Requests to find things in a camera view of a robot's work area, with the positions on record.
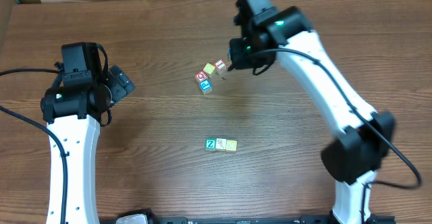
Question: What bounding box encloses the red letter Q block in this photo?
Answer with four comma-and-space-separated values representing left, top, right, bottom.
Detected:
194, 70, 208, 83

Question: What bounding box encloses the red letter I block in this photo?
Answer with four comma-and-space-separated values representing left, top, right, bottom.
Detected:
213, 59, 227, 75

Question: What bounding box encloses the blue letter P block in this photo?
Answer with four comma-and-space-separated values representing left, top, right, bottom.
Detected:
198, 79, 213, 94

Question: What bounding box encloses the green letter Z block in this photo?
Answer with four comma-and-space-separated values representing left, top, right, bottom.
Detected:
205, 138, 216, 151

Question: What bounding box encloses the yellow block cluster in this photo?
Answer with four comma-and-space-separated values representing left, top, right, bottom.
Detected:
225, 140, 238, 152
202, 63, 216, 78

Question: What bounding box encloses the white picture block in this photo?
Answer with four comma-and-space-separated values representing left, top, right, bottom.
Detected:
215, 138, 227, 152

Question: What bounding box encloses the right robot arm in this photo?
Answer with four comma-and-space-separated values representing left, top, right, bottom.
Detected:
229, 5, 395, 223

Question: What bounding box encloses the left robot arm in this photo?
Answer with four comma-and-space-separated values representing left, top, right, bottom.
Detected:
47, 115, 101, 224

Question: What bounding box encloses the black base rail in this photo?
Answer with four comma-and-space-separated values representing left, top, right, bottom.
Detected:
95, 208, 396, 224

